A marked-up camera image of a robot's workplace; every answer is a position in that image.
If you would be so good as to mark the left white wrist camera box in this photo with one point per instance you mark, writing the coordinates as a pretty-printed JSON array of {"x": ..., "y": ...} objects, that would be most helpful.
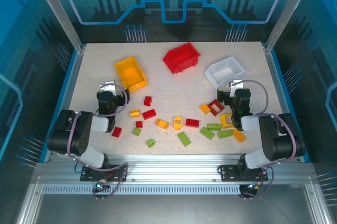
[{"x": 109, "y": 86}]

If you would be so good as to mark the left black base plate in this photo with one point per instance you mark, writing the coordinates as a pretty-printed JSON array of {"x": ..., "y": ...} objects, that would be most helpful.
[{"x": 119, "y": 168}]

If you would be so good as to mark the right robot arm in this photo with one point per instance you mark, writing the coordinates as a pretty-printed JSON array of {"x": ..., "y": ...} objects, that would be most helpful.
[{"x": 268, "y": 134}]

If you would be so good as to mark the yellow oval lego piece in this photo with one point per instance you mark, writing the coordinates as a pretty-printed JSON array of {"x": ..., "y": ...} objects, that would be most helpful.
[{"x": 178, "y": 126}]

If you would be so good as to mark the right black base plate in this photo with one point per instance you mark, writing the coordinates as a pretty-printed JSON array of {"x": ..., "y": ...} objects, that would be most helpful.
[{"x": 226, "y": 172}]

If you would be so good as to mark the right connector with LED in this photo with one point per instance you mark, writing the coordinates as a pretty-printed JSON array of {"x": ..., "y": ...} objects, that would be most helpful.
[{"x": 251, "y": 187}]

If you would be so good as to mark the aluminium frame post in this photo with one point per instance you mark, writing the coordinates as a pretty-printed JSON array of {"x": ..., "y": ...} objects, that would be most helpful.
[
  {"x": 288, "y": 10},
  {"x": 62, "y": 18}
]

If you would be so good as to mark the right aluminium frame post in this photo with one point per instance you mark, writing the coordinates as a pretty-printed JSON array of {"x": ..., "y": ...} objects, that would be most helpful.
[{"x": 288, "y": 10}]

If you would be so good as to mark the aluminium side rail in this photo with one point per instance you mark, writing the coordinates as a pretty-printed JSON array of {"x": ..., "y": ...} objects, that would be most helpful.
[
  {"x": 276, "y": 76},
  {"x": 72, "y": 81}
]

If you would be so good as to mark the left aluminium side rail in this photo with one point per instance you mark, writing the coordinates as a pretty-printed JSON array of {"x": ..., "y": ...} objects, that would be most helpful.
[{"x": 72, "y": 81}]

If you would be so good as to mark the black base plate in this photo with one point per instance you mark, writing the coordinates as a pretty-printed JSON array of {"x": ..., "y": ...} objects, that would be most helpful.
[
  {"x": 226, "y": 172},
  {"x": 119, "y": 168}
]

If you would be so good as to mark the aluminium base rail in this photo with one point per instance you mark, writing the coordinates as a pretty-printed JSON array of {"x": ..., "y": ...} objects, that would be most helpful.
[{"x": 171, "y": 168}]

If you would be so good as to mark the long red lego brick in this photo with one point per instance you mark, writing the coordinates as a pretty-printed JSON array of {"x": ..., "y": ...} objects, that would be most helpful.
[{"x": 192, "y": 122}]

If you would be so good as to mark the left connector with LED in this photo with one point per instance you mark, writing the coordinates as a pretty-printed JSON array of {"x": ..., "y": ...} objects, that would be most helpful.
[{"x": 99, "y": 186}]

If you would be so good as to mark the long yellow lego brick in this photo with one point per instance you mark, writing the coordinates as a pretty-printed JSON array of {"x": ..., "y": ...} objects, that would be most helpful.
[{"x": 162, "y": 124}]

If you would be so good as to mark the right aluminium side rail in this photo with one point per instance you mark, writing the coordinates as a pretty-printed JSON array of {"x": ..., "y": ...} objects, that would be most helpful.
[{"x": 276, "y": 76}]

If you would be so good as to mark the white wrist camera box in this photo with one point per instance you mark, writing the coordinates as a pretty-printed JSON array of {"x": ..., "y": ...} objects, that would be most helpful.
[
  {"x": 236, "y": 85},
  {"x": 109, "y": 86}
]

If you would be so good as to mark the long green lego brick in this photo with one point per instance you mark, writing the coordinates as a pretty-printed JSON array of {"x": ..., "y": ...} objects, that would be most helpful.
[
  {"x": 225, "y": 134},
  {"x": 184, "y": 138},
  {"x": 207, "y": 132},
  {"x": 214, "y": 126}
]

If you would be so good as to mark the small red lego brick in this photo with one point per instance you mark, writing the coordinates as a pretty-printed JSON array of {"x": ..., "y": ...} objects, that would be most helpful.
[
  {"x": 139, "y": 124},
  {"x": 148, "y": 100}
]

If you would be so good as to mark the left aluminium frame post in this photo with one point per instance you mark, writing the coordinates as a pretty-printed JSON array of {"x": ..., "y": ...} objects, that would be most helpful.
[{"x": 62, "y": 18}]

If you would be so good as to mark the red lego window frame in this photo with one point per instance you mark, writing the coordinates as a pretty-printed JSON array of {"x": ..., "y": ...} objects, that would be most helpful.
[{"x": 210, "y": 106}]

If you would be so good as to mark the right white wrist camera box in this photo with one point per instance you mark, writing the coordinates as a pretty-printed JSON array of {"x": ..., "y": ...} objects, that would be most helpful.
[{"x": 236, "y": 85}]

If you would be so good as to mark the small green lego brick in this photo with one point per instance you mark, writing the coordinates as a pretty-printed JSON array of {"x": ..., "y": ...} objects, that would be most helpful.
[
  {"x": 150, "y": 142},
  {"x": 136, "y": 131}
]

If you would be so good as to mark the red plastic bin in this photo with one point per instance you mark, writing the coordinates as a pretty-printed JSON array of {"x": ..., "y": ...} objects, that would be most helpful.
[{"x": 181, "y": 56}]

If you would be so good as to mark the connector with led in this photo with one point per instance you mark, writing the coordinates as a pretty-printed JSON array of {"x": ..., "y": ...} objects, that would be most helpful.
[
  {"x": 99, "y": 186},
  {"x": 251, "y": 187}
]

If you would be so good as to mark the white plastic bin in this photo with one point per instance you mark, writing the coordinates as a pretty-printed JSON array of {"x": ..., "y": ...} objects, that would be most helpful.
[{"x": 223, "y": 72}]

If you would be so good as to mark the yellow plastic bin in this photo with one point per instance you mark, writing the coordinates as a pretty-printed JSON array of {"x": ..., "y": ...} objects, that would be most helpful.
[{"x": 130, "y": 73}]

